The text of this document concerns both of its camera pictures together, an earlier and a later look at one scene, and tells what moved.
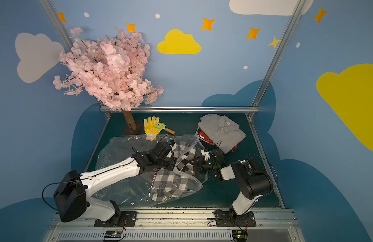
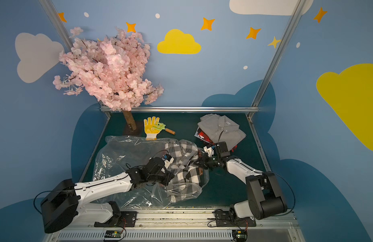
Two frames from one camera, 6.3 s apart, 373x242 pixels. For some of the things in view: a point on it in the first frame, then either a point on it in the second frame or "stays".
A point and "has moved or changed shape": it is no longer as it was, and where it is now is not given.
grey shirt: [224, 131] stays
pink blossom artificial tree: [112, 70] stays
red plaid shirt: [206, 137] stays
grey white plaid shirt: [171, 183] has moved or changed shape
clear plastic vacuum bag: [153, 186] stays
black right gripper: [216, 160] to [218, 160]
